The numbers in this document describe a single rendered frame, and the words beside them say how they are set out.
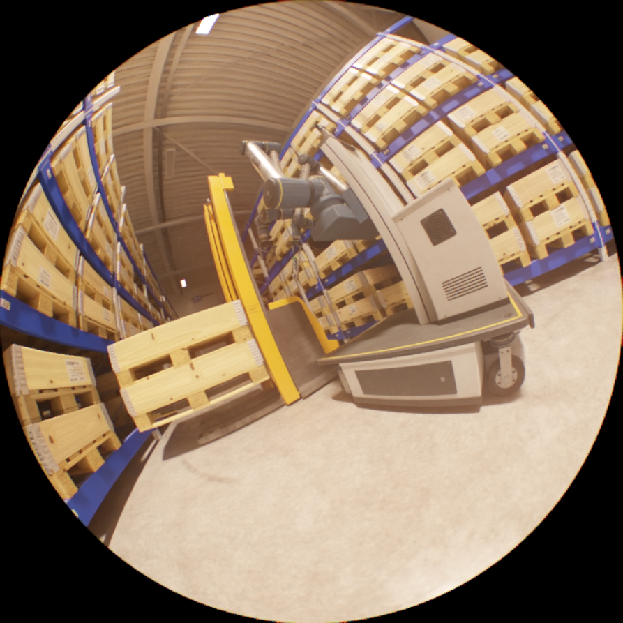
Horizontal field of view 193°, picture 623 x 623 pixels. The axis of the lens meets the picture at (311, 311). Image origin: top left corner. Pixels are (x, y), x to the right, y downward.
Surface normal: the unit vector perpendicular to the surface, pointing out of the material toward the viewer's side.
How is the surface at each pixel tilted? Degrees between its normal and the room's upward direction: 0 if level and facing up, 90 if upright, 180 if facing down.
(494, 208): 90
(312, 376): 90
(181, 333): 90
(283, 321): 90
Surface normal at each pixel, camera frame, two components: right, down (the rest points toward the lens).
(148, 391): 0.50, -0.26
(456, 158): -0.77, 0.29
